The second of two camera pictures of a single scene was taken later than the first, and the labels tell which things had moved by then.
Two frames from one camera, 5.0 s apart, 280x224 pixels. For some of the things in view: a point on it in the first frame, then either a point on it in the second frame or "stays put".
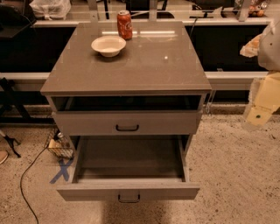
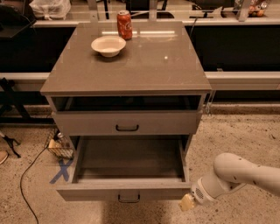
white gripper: [270, 50] -> [198, 192]
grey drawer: [129, 168] stays put
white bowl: [108, 45] stays put
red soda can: [124, 24] stays put
